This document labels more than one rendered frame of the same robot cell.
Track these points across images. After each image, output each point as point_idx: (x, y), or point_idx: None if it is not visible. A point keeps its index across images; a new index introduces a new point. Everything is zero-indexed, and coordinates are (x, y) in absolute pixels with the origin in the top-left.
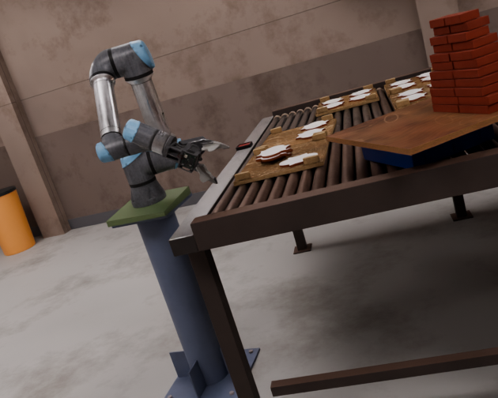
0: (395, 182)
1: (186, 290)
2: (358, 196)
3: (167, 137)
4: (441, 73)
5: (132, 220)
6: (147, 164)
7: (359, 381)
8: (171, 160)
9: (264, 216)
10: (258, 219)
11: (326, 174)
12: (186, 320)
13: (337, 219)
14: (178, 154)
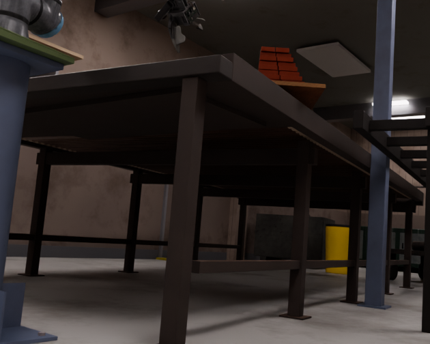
0: (301, 106)
1: (15, 178)
2: (291, 102)
3: None
4: (269, 74)
5: (33, 45)
6: (39, 5)
7: (242, 268)
8: (55, 22)
9: (263, 82)
10: (261, 81)
11: None
12: (3, 218)
13: (284, 111)
14: (190, 2)
